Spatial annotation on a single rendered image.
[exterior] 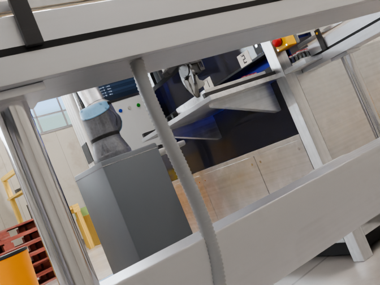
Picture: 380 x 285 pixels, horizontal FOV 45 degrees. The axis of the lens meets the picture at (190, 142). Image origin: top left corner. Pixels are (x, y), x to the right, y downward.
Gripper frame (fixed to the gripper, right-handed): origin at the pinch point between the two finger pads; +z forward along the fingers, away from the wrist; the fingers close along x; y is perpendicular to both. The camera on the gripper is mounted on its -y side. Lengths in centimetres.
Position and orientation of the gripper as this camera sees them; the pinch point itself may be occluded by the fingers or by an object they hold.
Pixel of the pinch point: (195, 95)
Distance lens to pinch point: 188.6
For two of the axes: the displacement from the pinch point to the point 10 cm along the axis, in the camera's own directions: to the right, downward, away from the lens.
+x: -4.7, 2.4, 8.5
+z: 3.8, 9.2, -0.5
